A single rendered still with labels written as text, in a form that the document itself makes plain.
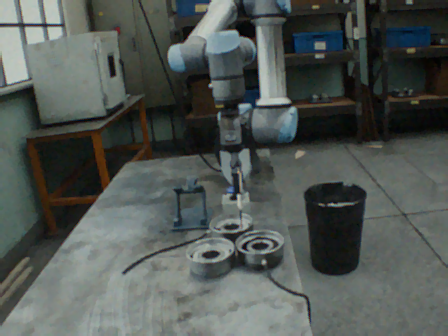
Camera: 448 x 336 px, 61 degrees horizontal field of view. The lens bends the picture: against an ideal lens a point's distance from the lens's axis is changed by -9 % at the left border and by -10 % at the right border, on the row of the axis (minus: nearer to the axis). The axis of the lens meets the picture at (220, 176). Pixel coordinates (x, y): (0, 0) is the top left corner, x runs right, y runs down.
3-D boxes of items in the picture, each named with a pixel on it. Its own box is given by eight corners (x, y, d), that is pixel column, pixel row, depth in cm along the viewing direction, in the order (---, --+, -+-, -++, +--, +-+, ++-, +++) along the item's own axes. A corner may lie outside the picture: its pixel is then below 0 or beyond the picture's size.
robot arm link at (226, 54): (244, 29, 94) (232, 30, 87) (249, 74, 98) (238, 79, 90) (212, 32, 97) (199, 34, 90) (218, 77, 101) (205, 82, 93)
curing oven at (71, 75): (115, 118, 296) (101, 30, 274) (41, 129, 300) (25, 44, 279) (135, 104, 354) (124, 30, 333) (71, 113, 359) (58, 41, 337)
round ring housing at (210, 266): (188, 281, 85) (185, 264, 84) (188, 256, 95) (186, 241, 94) (238, 275, 86) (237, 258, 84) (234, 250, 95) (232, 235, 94)
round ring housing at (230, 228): (253, 225, 106) (252, 211, 105) (255, 245, 97) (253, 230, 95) (212, 229, 107) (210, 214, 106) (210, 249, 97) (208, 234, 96)
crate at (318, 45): (335, 49, 445) (334, 30, 437) (344, 51, 409) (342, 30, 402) (290, 53, 449) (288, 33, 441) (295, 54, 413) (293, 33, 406)
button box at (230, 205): (250, 217, 112) (248, 200, 110) (224, 219, 112) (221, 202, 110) (249, 205, 119) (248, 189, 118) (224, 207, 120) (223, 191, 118)
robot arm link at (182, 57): (214, -17, 135) (160, 47, 102) (244, -21, 131) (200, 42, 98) (222, 13, 143) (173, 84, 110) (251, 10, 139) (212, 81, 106)
